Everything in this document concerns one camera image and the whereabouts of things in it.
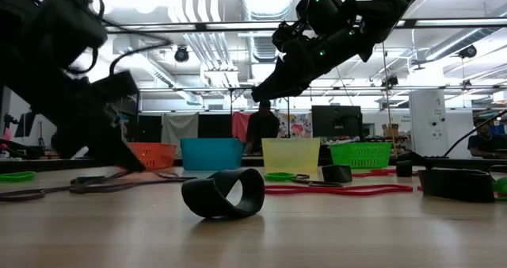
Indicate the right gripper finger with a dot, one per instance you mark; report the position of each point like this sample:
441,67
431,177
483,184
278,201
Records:
285,83

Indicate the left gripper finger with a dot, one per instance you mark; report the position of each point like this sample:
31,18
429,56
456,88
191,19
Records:
123,153

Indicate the long brown thin rubber band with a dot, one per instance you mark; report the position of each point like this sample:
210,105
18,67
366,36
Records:
119,186

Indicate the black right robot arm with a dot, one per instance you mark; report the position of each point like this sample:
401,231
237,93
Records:
388,6

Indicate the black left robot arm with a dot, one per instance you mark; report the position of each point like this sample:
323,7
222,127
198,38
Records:
24,42

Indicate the twisted wide black rubber band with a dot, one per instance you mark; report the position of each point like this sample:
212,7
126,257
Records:
198,198

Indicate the black oval rubber band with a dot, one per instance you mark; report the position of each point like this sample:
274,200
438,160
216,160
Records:
455,186

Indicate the orange plastic basket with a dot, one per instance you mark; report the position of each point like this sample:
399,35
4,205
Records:
158,155

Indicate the floral hanging cloth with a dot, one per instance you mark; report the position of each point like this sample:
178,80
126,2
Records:
295,125

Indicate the person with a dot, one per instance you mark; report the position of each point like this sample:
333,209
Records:
487,141
262,129

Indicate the tilted black monitor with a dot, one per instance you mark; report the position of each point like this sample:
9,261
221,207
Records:
25,124

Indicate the red hanging cloth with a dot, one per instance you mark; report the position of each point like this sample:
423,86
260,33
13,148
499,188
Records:
239,125

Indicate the grey hanging cloth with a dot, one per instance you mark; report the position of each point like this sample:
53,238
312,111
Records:
180,127

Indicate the yellow plastic basket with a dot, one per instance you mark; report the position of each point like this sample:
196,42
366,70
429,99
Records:
292,153

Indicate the blue plastic basket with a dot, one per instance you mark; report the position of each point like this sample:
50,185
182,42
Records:
212,153

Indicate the overhead light bar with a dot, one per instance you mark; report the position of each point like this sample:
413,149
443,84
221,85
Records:
201,26

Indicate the green plastic basket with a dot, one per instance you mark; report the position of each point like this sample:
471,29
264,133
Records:
361,155

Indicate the cardboard boxes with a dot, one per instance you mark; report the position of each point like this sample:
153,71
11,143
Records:
390,130

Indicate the white pillar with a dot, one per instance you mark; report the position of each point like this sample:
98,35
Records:
428,113

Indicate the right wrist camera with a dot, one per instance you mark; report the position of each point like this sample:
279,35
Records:
287,36

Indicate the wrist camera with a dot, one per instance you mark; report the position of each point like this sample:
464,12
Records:
287,36
115,85

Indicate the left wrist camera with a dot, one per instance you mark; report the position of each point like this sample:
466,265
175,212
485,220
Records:
115,85

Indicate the black ceiling camera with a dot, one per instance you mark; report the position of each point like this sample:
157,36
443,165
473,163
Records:
181,54
468,50
392,80

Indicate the black background truss frame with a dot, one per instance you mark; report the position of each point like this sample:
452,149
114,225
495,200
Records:
198,89

